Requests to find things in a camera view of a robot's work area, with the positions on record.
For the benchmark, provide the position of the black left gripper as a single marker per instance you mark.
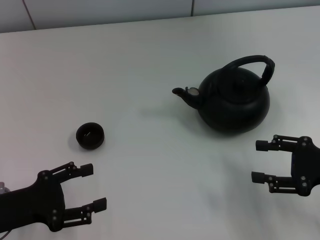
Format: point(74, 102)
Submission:
point(37, 200)

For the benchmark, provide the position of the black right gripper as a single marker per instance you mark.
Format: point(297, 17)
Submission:
point(308, 165)

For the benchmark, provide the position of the small black teacup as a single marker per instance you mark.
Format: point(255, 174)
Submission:
point(90, 138)

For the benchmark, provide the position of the black round teapot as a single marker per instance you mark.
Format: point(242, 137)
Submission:
point(232, 107)

